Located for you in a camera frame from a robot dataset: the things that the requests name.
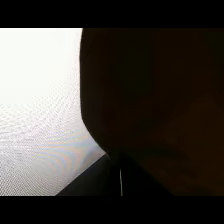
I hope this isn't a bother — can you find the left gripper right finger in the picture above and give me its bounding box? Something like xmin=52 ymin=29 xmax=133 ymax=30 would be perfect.
xmin=121 ymin=156 xmax=174 ymax=197

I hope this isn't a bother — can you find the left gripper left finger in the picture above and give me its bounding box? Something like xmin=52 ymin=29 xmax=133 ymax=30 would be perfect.
xmin=55 ymin=153 xmax=122 ymax=197

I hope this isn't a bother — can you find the black garment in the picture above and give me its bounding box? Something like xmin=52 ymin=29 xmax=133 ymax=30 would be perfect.
xmin=79 ymin=28 xmax=224 ymax=197

